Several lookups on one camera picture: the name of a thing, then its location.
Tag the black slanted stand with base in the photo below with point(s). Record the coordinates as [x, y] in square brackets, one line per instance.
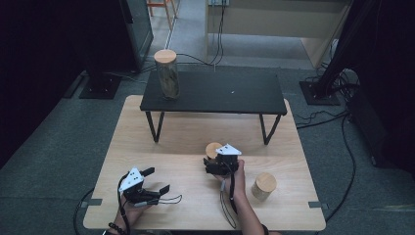
[321, 93]

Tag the small jar red contents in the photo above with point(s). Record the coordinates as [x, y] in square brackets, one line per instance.
[212, 150]

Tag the black box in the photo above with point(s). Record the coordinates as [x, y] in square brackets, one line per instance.
[375, 137]

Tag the dark grey cabinet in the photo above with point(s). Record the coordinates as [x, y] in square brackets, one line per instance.
[138, 32]

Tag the small jar beige contents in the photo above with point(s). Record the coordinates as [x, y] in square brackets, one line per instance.
[263, 186]

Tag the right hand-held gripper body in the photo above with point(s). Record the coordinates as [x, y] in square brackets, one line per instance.
[223, 164]

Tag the white power strip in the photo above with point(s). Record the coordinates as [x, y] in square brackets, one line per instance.
[218, 2]

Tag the black raised shelf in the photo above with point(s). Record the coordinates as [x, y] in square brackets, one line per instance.
[221, 93]

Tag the person's left hand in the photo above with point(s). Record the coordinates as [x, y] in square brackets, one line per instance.
[132, 213]

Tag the person's right hand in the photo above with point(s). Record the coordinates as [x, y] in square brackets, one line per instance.
[239, 182]

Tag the beige wooden desk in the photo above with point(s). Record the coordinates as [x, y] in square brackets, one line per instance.
[261, 23]

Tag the orange wooden chair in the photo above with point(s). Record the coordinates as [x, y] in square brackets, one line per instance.
[168, 11]

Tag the tall glass jar wooden lid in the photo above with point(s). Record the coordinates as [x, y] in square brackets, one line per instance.
[167, 75]

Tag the black stand with square base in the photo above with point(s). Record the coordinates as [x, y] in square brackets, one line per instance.
[101, 86]

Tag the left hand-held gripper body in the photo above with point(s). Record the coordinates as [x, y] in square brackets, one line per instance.
[137, 194]

